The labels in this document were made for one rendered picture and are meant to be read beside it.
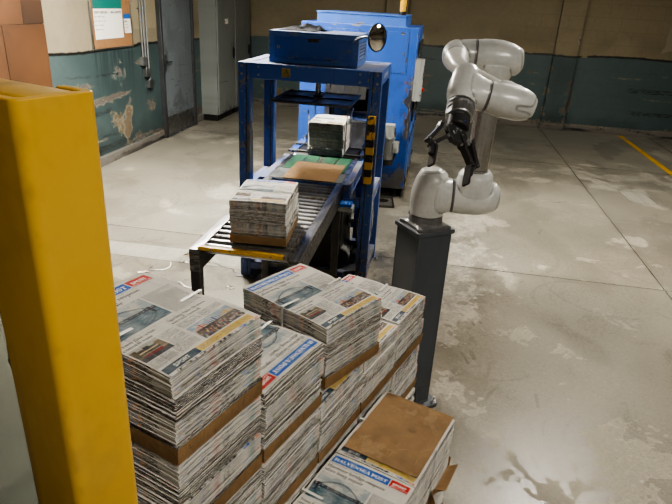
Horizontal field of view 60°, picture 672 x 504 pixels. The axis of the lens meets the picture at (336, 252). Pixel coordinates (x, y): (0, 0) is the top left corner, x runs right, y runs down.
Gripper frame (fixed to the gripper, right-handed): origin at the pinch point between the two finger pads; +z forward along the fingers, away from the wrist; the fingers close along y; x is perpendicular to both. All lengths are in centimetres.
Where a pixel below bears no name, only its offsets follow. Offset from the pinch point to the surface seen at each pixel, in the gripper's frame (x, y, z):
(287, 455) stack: -32, 15, 88
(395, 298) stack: -69, -32, 15
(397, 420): -52, -32, 65
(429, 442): -40, -39, 71
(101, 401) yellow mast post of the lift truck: 49, 76, 95
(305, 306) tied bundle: -37, 19, 44
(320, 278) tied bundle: -49, 11, 28
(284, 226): -122, 6, -20
